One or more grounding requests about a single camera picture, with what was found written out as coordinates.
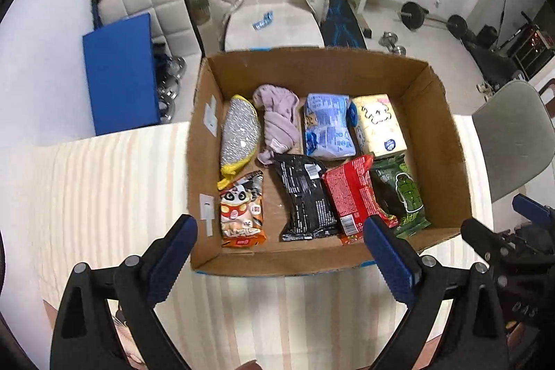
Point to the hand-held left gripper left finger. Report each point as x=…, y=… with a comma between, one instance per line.
x=173, y=261

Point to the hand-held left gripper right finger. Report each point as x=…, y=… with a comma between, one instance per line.
x=390, y=261

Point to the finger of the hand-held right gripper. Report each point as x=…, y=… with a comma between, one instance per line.
x=483, y=238
x=535, y=209

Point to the green snack packet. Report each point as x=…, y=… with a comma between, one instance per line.
x=399, y=192

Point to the red snack packet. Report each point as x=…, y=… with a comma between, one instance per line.
x=351, y=192

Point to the panda print snack packet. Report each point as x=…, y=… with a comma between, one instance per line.
x=240, y=214

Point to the black snack packet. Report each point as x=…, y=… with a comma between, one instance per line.
x=303, y=196

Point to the cream tissue pack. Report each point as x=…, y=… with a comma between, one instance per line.
x=379, y=123

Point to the silver and yellow packet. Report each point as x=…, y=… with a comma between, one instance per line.
x=240, y=136

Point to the light blue tissue pack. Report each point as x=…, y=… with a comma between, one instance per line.
x=327, y=127

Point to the purple cloth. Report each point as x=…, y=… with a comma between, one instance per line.
x=279, y=114

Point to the cardboard box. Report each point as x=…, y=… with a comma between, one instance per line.
x=303, y=75

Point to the grey chair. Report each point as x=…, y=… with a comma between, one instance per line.
x=511, y=127

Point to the brown wooden chair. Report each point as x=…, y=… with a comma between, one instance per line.
x=550, y=97

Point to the black exercise machine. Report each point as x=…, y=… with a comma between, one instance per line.
x=490, y=53

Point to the chrome weight plates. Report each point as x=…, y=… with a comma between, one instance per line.
x=171, y=84

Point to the blue mat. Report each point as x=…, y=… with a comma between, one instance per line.
x=119, y=71

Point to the short barbell with black plates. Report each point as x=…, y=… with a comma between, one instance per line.
x=412, y=14

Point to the black and blue weight bench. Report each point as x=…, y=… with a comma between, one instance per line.
x=342, y=23

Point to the cream office chair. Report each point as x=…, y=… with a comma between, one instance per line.
x=282, y=34

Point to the small blue wrapper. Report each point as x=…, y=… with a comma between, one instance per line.
x=263, y=21

